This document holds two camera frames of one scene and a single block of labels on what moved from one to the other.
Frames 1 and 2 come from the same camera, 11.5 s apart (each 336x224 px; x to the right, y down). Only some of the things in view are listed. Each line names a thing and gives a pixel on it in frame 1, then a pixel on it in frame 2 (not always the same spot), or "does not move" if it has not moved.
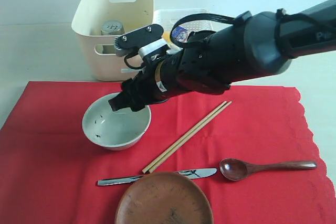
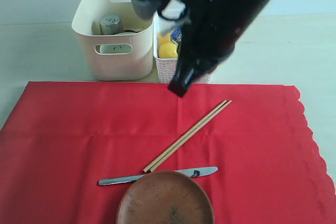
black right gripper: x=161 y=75 -> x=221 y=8
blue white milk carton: x=180 y=34 does not move
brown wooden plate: x=165 y=198 does not move
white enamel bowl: x=115 y=130 -> x=115 y=49
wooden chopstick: x=149 y=167 does not move
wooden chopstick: x=153 y=169 does not move
